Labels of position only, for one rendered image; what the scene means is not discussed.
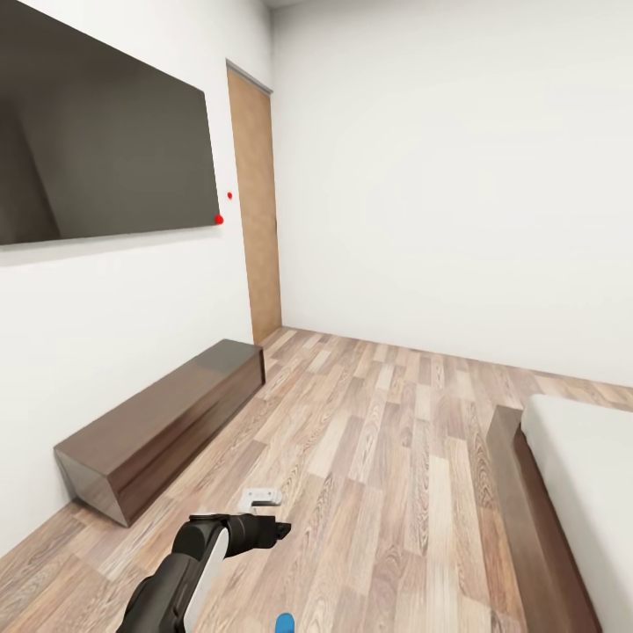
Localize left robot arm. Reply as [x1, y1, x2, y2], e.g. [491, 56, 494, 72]
[115, 488, 291, 633]

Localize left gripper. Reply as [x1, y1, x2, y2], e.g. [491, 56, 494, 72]
[233, 513, 291, 556]

